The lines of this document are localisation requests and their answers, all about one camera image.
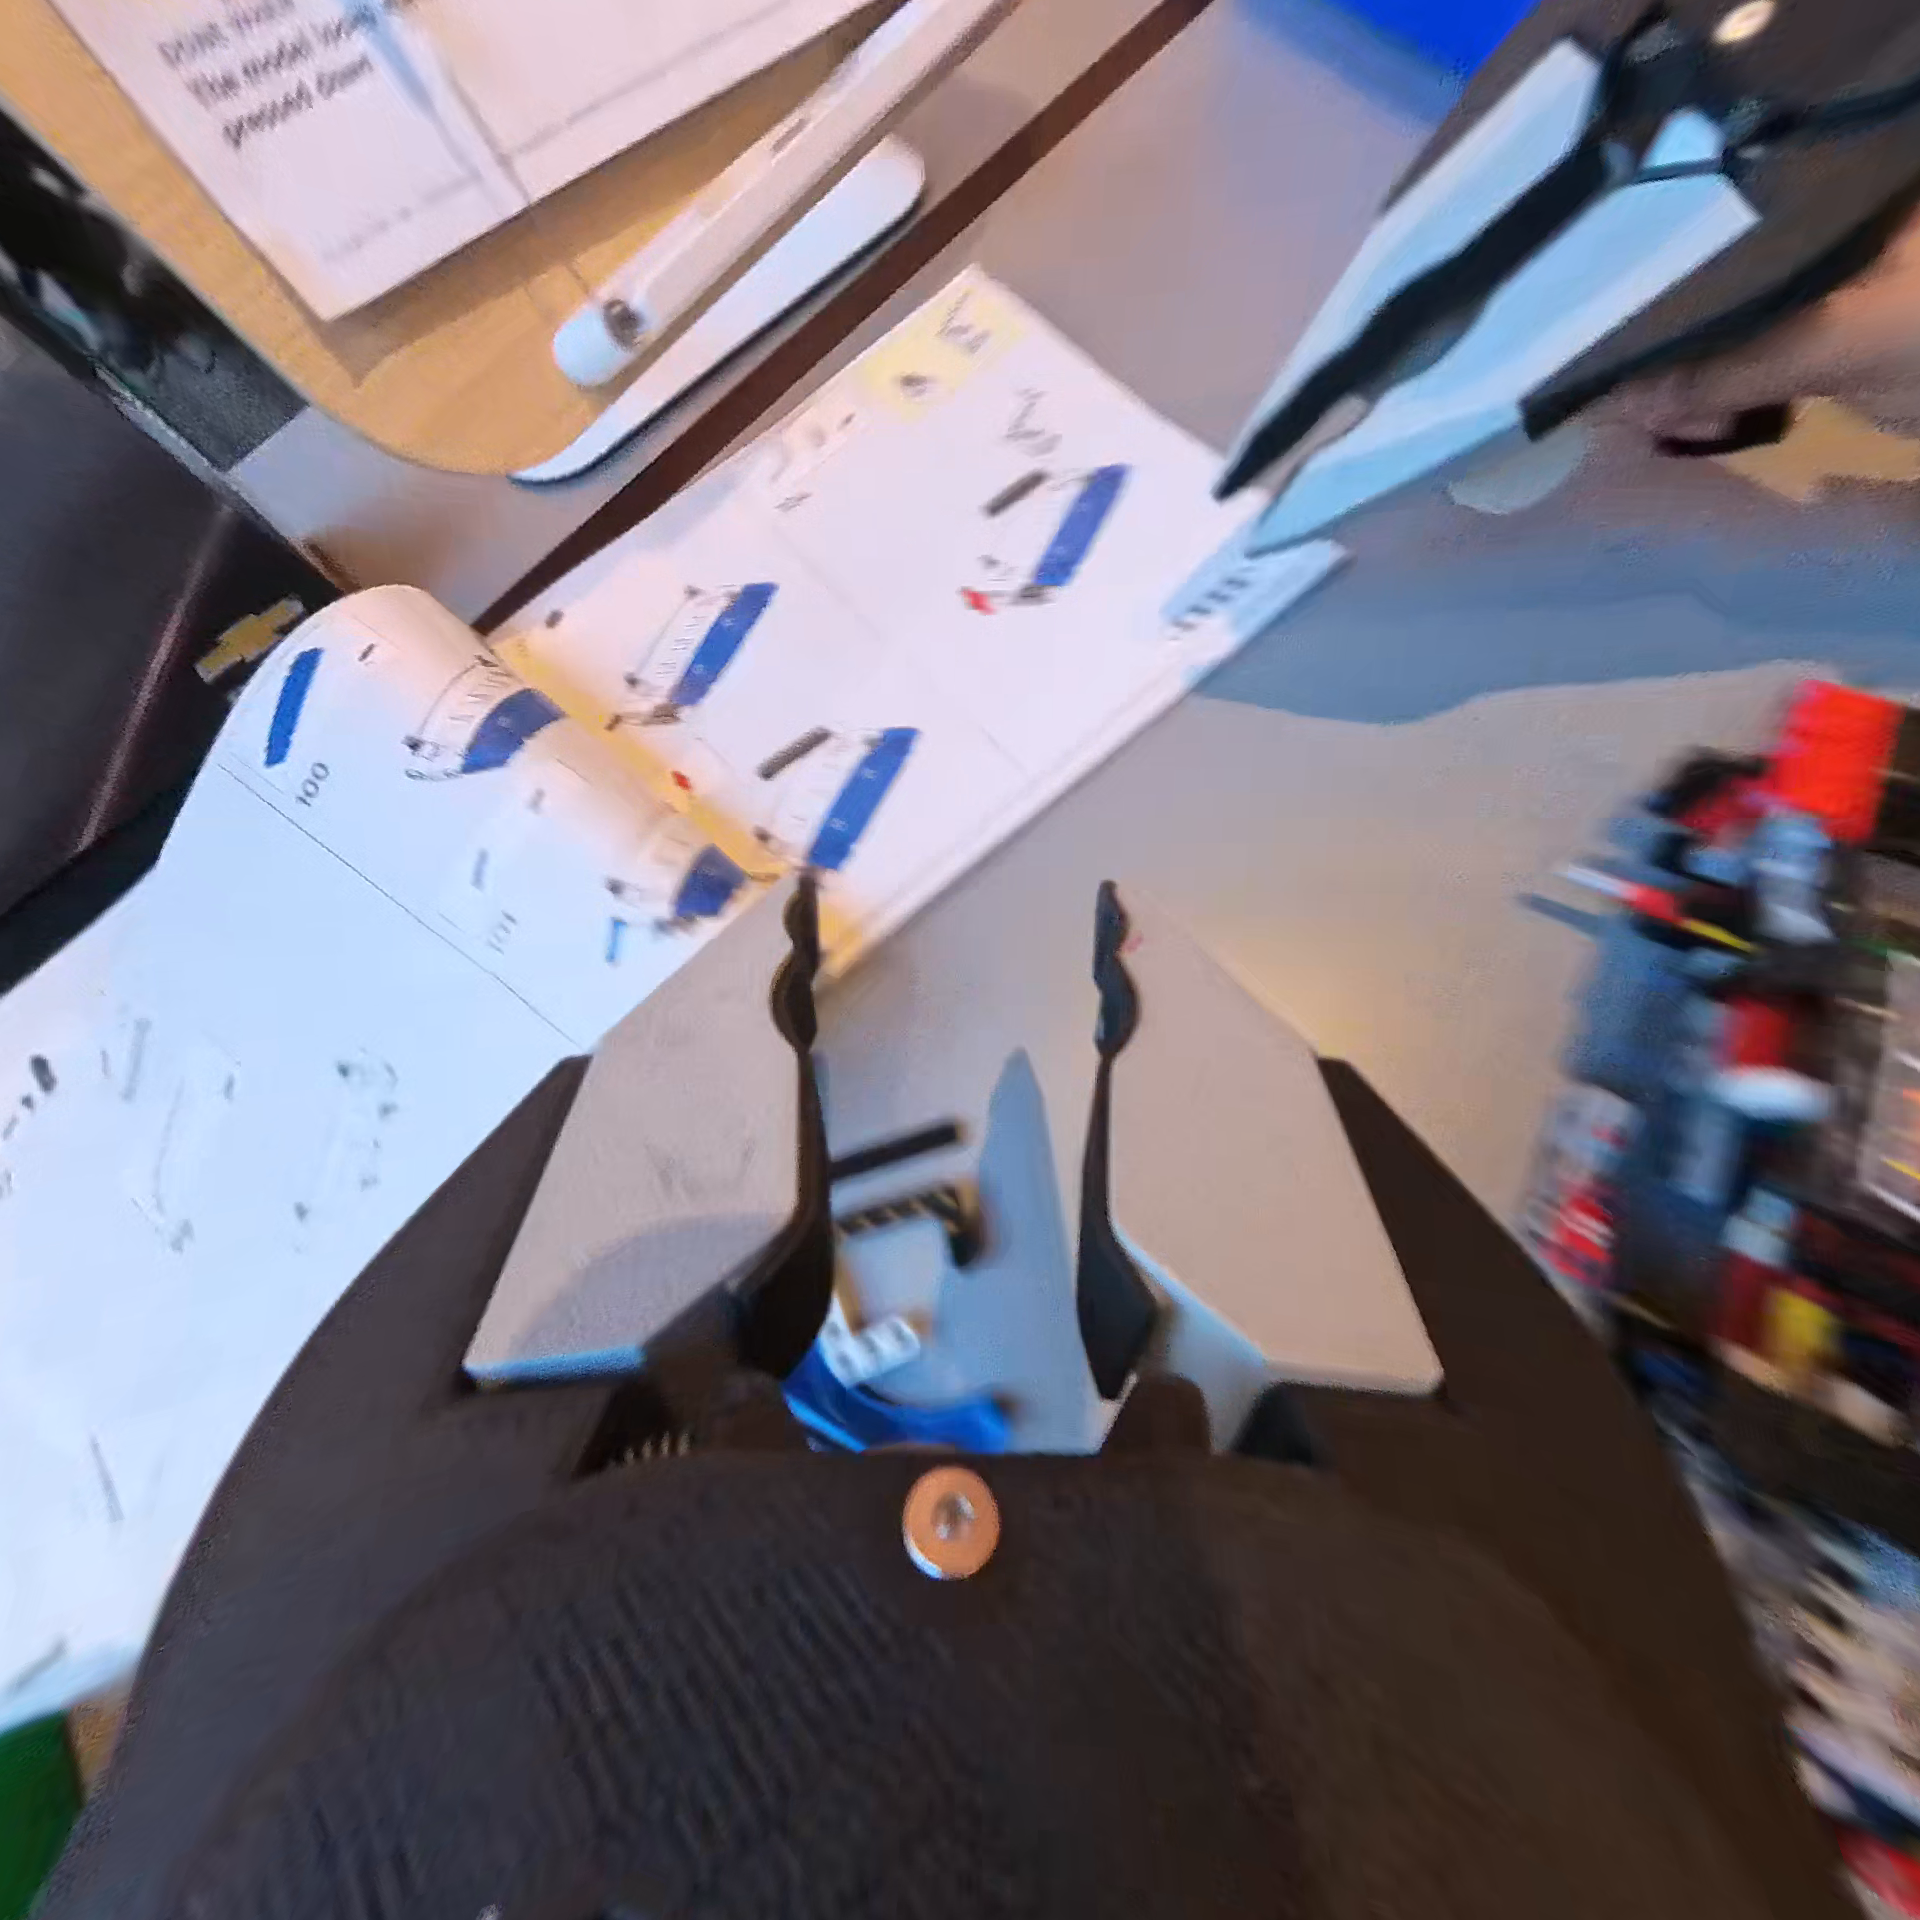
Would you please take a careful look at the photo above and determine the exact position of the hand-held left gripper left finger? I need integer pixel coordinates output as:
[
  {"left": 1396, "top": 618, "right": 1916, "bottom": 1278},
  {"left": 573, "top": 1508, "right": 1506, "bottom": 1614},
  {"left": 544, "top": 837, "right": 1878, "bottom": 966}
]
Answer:
[{"left": 463, "top": 877, "right": 839, "bottom": 1390}]

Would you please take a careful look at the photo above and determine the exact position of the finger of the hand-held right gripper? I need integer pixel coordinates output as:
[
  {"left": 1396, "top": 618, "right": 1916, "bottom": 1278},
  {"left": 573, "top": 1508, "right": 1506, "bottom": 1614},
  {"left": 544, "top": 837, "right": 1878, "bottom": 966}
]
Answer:
[
  {"left": 1212, "top": 36, "right": 1615, "bottom": 500},
  {"left": 1242, "top": 175, "right": 1760, "bottom": 558}
]

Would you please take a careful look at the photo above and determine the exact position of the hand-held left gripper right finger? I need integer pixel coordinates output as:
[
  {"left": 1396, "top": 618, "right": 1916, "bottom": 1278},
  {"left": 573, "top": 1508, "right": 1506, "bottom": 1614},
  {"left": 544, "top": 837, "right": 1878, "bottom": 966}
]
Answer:
[{"left": 1076, "top": 882, "right": 1445, "bottom": 1455}]

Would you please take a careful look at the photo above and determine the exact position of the instruction booklet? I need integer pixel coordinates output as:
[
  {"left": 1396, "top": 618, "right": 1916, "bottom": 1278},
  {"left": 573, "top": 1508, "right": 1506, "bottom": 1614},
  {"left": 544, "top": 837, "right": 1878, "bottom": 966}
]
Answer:
[{"left": 0, "top": 267, "right": 1354, "bottom": 1729}]

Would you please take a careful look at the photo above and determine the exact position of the toy brick car model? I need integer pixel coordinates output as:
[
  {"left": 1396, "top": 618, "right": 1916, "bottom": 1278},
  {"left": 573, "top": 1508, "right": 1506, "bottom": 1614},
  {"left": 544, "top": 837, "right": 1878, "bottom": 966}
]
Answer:
[{"left": 1516, "top": 681, "right": 1920, "bottom": 1907}]

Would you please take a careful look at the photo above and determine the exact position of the person's right hand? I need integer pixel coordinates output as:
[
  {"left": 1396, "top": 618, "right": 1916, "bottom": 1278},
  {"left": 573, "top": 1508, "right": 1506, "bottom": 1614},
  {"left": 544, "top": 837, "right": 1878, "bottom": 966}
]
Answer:
[{"left": 1628, "top": 276, "right": 1920, "bottom": 459}]

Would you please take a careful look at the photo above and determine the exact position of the blue plastic bin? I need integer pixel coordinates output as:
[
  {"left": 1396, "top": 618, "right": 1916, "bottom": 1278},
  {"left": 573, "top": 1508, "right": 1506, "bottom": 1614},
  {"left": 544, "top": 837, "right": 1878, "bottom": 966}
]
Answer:
[{"left": 1245, "top": 0, "right": 1547, "bottom": 79}]

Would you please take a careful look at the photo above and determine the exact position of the black angled beam piece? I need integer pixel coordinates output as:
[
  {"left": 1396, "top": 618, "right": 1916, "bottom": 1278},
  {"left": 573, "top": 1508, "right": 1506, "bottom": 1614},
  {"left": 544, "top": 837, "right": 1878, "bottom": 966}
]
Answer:
[{"left": 829, "top": 1182, "right": 987, "bottom": 1268}]

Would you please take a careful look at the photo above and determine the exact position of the black slim flat piece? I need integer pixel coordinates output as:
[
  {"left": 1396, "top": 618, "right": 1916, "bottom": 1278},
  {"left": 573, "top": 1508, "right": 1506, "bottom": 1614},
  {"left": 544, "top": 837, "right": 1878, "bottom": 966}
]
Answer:
[{"left": 829, "top": 1121, "right": 965, "bottom": 1182}]

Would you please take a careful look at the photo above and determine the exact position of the white angled beam piece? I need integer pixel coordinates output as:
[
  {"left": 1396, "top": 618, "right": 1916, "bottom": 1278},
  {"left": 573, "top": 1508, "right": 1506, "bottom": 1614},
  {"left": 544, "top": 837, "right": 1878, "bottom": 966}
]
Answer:
[{"left": 832, "top": 1305, "right": 926, "bottom": 1391}]

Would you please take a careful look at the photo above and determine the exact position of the blue angled brick piece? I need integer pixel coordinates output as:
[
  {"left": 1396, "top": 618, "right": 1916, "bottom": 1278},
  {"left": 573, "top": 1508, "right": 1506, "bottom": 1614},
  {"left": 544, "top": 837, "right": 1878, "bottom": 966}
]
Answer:
[{"left": 780, "top": 1335, "right": 1020, "bottom": 1455}]

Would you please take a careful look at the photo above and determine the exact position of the white paper stand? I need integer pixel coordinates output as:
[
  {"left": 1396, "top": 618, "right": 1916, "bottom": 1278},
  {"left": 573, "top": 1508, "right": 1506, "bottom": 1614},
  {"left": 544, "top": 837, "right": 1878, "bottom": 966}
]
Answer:
[{"left": 510, "top": 0, "right": 1023, "bottom": 486}]

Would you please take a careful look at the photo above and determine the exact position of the green plastic bin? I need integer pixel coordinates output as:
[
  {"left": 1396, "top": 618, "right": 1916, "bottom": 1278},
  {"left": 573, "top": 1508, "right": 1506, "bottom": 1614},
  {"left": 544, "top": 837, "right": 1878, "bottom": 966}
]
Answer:
[{"left": 0, "top": 1710, "right": 86, "bottom": 1881}]

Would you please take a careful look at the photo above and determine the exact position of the printed paper sheet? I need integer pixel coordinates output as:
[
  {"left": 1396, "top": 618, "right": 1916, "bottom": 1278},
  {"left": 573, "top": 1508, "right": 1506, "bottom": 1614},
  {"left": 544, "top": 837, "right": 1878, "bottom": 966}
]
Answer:
[{"left": 52, "top": 0, "right": 904, "bottom": 324}]

